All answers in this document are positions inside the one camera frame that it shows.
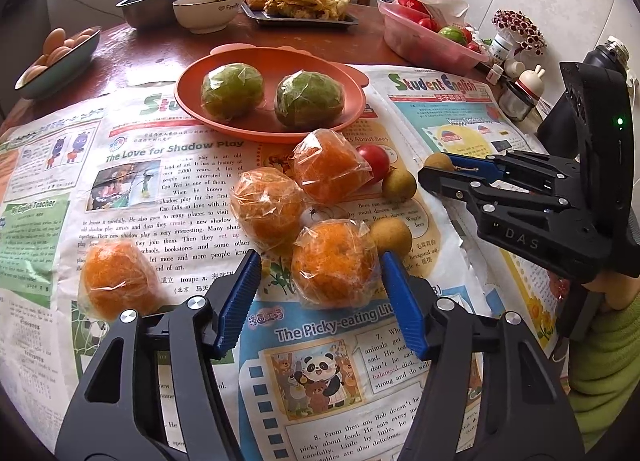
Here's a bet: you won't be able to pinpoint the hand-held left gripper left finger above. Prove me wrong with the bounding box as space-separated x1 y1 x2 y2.
54 250 263 461

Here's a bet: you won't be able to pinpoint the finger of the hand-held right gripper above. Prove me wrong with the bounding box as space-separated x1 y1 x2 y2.
440 150 583 192
417 166 571 214

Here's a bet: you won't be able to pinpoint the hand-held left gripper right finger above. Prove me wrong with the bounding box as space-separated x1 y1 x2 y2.
379 251 586 461

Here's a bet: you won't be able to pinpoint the brown longan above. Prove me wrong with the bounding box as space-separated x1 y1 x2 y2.
381 168 417 202
424 152 456 172
370 217 413 258

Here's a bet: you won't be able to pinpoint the red tomato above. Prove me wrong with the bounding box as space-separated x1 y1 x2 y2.
356 144 391 185

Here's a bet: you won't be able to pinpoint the plastic-wrapped orange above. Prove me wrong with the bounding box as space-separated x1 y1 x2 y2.
230 167 307 248
77 240 163 319
292 129 373 206
290 218 380 309

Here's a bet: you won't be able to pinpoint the orange plate with ears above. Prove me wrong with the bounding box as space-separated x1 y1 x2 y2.
173 43 368 144

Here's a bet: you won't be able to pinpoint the person's right forearm green sleeve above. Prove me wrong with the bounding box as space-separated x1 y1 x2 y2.
552 291 640 457

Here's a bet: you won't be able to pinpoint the person's right hand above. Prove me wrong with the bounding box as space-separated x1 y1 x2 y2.
580 268 640 309

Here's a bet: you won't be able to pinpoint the newspaper with colourful headline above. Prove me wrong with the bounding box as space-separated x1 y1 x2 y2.
360 63 566 347

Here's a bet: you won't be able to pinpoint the glass jar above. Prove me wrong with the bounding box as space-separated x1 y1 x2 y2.
499 78 537 122

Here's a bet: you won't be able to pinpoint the white rabbit-shaped bottle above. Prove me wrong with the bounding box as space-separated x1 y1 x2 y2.
517 63 547 102

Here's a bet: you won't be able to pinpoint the white medicine bottle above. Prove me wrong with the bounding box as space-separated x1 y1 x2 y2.
490 33 517 64

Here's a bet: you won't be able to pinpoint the pink plastic basin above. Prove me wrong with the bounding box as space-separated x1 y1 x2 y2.
377 0 491 66

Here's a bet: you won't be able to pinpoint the newspaper with cartoon panda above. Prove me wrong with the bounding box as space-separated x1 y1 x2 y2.
0 86 483 461

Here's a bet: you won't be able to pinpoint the red and white artificial flowers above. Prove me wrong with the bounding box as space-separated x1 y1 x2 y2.
492 9 546 56

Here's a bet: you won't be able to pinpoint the wrapped green citrus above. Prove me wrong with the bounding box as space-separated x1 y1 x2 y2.
201 62 265 120
274 70 345 130

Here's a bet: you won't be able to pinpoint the red and white bag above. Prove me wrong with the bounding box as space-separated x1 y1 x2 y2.
392 0 470 29

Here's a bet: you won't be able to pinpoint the metal baking tray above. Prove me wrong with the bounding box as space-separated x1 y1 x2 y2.
241 1 361 33

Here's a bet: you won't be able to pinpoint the white ceramic bowl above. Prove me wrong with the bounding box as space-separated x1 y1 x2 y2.
172 0 246 34

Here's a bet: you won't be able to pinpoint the teal enamel bowl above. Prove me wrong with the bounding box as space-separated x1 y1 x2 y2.
14 26 102 100

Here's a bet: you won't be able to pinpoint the stainless steel bowl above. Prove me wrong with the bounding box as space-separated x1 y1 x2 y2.
116 0 208 32

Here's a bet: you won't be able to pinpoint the pile of brown eggs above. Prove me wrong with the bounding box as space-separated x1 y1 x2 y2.
22 27 98 82

